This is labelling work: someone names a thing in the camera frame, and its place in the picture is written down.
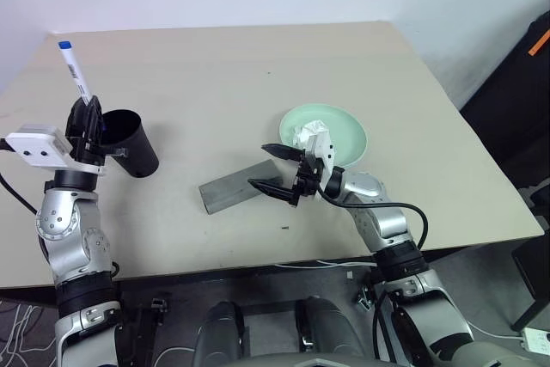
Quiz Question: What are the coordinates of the orange strap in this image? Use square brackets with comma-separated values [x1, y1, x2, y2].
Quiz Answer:
[528, 28, 550, 58]

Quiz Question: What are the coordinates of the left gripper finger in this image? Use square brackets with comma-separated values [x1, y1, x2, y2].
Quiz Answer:
[66, 97, 88, 141]
[84, 95, 103, 150]

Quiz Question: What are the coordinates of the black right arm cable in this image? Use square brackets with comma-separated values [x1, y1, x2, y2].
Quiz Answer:
[318, 190, 430, 253]

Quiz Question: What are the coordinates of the black equipment frame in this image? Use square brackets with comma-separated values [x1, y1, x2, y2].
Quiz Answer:
[510, 181, 550, 332]

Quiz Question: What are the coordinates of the grey robot torso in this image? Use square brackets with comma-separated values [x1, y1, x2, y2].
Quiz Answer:
[231, 339, 550, 367]

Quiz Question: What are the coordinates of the large black case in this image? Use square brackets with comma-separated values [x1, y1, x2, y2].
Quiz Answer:
[459, 9, 550, 196]

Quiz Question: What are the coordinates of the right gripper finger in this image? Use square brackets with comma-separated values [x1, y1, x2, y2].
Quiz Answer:
[260, 142, 305, 162]
[247, 177, 298, 208]

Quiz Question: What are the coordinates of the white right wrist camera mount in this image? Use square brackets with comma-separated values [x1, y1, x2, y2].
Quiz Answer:
[304, 125, 337, 201]

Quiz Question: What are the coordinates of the green plastic plate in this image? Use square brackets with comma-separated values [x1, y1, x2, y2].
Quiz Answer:
[278, 102, 370, 170]

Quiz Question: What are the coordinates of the white tissue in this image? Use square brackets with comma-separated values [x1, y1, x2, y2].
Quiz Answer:
[291, 119, 330, 149]

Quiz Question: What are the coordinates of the white marker with blue cap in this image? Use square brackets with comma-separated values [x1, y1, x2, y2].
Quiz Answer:
[58, 40, 95, 106]

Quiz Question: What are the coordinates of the grey rectangular block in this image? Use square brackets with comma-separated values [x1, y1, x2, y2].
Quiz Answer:
[198, 159, 284, 216]

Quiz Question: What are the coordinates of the white power strip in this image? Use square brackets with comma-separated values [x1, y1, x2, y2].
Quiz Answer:
[521, 327, 550, 353]

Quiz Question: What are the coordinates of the white floor cable tangle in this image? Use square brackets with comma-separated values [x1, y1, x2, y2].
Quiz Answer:
[0, 297, 57, 367]

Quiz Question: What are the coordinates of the white power strip cable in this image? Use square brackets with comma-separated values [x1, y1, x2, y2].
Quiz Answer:
[466, 317, 525, 339]

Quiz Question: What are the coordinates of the silver metal bracket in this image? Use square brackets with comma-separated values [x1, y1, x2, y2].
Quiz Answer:
[354, 284, 376, 312]

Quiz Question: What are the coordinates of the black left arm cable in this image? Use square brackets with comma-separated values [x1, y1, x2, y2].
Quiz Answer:
[0, 138, 40, 216]

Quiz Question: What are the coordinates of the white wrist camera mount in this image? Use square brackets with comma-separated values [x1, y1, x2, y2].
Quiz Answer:
[4, 122, 107, 177]
[304, 125, 337, 201]

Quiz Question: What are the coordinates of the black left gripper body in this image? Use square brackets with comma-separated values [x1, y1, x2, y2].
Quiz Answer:
[64, 134, 130, 167]

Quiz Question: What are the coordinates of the black cylindrical pen holder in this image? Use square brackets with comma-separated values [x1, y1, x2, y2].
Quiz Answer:
[99, 108, 160, 179]

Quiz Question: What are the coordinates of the dark rounded leg cover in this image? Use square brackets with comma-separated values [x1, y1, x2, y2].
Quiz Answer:
[295, 296, 366, 359]
[195, 301, 250, 367]

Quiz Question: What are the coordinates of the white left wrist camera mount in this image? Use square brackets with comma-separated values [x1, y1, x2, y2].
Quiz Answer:
[4, 122, 107, 177]

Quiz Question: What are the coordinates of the white cable under table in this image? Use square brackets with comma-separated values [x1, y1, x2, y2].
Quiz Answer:
[274, 260, 375, 269]

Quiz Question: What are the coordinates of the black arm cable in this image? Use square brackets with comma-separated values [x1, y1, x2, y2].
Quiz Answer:
[318, 190, 430, 253]
[0, 138, 40, 216]

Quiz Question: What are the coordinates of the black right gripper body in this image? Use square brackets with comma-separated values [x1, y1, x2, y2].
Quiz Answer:
[292, 150, 327, 208]

